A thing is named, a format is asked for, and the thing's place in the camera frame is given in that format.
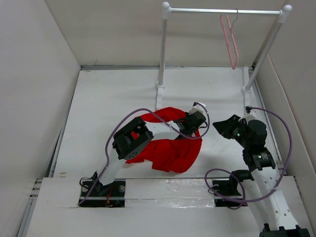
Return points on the pink clothes hanger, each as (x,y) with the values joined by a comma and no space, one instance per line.
(233,61)

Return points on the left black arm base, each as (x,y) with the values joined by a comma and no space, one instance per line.
(110,196)

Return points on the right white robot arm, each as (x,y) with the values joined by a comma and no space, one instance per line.
(259,182)

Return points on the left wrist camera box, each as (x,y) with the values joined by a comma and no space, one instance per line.
(197,107)

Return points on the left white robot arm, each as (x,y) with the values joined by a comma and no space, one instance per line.
(128,142)

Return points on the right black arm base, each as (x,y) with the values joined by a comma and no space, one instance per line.
(226,189)

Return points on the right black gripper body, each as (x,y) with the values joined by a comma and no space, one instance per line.
(239,132)

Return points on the white clothes rack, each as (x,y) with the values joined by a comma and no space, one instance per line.
(280,15)

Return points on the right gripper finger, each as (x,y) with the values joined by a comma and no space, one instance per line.
(226,124)
(224,132)

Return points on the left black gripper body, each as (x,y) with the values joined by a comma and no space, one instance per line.
(190,132)

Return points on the red t shirt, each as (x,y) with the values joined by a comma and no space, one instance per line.
(169,155)

